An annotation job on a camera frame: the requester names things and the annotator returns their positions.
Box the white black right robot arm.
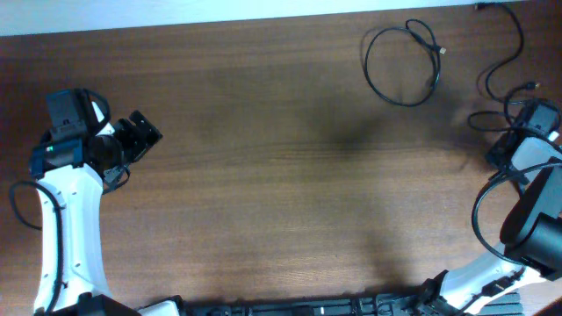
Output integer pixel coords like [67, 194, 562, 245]
[412, 99, 561, 315]

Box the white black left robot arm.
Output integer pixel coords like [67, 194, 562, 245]
[30, 88, 162, 315]

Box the separated black usb cable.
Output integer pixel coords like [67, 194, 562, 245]
[473, 2, 562, 133]
[363, 18, 448, 108]

